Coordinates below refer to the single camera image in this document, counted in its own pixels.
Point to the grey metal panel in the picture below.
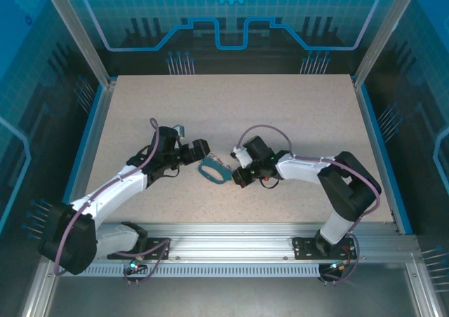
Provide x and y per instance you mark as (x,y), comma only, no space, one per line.
(228,299)

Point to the aluminium lower frame rail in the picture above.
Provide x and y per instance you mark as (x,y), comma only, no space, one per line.
(421,292)
(39,296)

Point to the teal carabiner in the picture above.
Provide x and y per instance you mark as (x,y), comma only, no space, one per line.
(224,175)

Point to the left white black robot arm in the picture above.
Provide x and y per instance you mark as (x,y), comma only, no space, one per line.
(115,190)

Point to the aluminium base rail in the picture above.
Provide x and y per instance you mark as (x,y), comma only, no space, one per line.
(228,240)

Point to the aluminium frame post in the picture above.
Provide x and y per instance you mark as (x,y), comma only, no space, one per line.
(80,33)
(386,33)

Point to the aluminium side rail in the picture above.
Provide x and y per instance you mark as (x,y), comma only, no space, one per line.
(378,155)
(97,138)

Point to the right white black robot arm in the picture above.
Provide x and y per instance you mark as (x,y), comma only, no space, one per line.
(301,168)

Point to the blue table edge trim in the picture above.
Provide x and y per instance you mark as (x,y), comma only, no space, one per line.
(386,155)
(86,138)

